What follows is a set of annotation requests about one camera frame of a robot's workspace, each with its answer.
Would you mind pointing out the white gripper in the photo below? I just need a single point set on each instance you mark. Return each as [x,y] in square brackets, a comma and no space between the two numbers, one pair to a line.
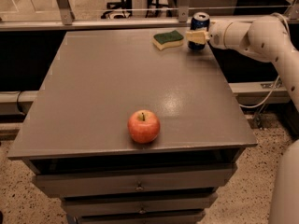
[217,34]

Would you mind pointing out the blue pepsi can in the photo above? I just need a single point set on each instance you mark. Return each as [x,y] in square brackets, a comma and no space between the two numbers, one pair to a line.
[200,21]

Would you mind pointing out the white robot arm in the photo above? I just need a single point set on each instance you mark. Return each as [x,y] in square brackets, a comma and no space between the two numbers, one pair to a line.
[266,39]

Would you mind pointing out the green yellow sponge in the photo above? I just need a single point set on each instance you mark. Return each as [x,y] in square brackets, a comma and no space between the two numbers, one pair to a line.
[168,40]

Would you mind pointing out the black office chair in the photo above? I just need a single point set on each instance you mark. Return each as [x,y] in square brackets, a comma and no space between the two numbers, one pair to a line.
[125,6]

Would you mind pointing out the red apple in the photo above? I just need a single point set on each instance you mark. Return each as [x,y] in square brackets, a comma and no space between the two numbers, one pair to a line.
[143,126]

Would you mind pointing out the metal railing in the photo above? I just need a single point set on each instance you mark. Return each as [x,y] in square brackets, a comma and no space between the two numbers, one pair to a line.
[47,15]

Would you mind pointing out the top grey drawer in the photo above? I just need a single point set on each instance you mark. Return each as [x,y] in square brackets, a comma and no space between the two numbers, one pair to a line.
[135,181]

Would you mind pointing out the grey drawer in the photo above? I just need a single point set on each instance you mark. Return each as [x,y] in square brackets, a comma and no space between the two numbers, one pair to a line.
[173,217]
[140,204]
[135,181]

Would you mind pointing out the grey drawer cabinet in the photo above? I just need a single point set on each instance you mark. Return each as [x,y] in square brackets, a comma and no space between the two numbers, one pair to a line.
[99,79]

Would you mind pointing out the middle grey drawer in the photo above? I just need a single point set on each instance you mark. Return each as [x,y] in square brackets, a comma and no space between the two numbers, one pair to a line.
[140,204]

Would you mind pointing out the bottom grey drawer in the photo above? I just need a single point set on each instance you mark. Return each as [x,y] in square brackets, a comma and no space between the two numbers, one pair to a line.
[173,217]

